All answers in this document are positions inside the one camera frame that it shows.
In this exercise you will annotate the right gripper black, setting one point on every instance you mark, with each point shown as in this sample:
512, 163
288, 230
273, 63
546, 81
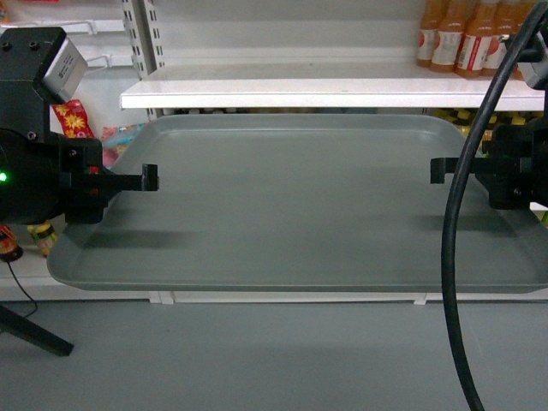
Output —
514, 171

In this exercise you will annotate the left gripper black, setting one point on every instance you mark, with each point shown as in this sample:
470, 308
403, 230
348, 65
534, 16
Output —
86, 186

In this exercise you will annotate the grey rectangular serving tray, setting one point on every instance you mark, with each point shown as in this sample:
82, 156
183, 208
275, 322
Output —
270, 203

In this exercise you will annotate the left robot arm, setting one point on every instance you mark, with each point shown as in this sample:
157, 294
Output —
45, 174

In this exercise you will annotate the teal snack bag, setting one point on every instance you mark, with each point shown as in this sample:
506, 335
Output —
115, 140

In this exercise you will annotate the white upper shelf board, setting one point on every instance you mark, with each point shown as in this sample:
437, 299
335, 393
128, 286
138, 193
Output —
161, 91

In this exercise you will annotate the red snack packet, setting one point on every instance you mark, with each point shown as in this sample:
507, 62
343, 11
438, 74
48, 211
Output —
73, 119

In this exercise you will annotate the orange juice bottle right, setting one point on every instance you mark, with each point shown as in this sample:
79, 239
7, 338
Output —
478, 35

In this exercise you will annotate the orange juice bottle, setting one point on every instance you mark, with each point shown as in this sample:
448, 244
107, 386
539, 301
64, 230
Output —
433, 13
478, 35

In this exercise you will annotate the orange juice bottle left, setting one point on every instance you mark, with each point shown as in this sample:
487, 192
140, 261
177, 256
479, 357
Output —
433, 13

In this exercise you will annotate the red lid sauce jar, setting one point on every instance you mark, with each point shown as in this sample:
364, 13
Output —
10, 249

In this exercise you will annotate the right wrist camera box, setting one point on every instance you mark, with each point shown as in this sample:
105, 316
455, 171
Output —
533, 64

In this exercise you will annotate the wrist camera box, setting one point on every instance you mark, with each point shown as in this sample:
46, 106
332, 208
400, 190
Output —
533, 64
65, 72

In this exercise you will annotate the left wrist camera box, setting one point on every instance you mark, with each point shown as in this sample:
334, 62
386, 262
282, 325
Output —
65, 72

